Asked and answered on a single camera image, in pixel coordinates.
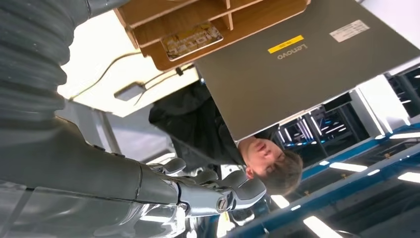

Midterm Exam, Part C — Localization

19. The long black cable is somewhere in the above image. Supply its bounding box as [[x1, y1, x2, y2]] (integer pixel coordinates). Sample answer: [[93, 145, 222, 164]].
[[67, 51, 142, 100]]

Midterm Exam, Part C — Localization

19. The small black USB hub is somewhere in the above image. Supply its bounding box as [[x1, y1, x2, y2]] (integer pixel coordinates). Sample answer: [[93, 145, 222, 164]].
[[113, 82, 147, 102]]

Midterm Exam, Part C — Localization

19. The person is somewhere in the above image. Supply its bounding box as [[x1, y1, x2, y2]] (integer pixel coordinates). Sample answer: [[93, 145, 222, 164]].
[[148, 82, 304, 198]]

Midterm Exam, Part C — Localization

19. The short black hub cable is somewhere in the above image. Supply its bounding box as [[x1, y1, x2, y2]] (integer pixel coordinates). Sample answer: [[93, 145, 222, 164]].
[[143, 65, 197, 90]]

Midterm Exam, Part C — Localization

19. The wooden card organizer box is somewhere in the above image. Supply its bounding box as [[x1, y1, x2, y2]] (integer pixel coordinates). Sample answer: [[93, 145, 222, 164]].
[[113, 0, 312, 72]]

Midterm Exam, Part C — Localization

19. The grey laptop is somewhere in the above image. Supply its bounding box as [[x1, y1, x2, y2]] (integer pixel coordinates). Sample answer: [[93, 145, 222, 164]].
[[194, 0, 420, 142]]

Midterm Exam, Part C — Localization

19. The grey kiosk stand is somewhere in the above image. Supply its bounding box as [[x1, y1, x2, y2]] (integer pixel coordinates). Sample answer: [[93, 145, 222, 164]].
[[56, 101, 123, 156]]

